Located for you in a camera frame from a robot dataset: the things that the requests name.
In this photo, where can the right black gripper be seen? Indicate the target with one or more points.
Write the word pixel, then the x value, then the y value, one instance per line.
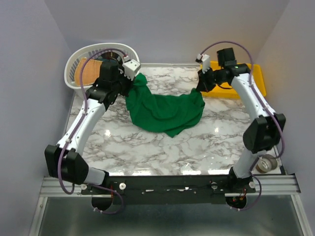
pixel 202 85

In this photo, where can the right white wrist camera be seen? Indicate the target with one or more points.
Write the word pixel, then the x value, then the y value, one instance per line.
pixel 204 60

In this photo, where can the dark teal round plate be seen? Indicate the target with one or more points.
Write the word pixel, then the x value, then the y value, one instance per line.
pixel 110 57

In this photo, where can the orange woven fan mat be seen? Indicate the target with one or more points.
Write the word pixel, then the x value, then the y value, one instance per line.
pixel 90 72

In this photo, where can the white plastic laundry basket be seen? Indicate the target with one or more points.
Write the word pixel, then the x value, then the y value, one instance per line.
pixel 86 52

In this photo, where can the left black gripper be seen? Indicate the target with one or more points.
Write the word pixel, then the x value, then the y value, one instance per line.
pixel 130 83

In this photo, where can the tape roll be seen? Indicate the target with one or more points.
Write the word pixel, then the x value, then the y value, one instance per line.
pixel 266 164

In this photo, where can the aluminium frame rail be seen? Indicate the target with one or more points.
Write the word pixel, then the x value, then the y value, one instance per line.
pixel 271 185

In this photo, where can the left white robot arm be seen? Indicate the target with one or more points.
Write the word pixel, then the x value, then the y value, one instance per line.
pixel 64 160

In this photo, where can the green t shirt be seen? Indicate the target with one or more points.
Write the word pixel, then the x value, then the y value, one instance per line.
pixel 167 114

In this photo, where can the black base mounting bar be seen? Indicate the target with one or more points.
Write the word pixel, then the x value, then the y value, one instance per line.
pixel 168 190

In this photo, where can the yellow plastic tray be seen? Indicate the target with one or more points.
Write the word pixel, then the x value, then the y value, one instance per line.
pixel 227 92

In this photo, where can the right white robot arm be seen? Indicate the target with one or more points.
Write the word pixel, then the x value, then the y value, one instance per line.
pixel 266 128

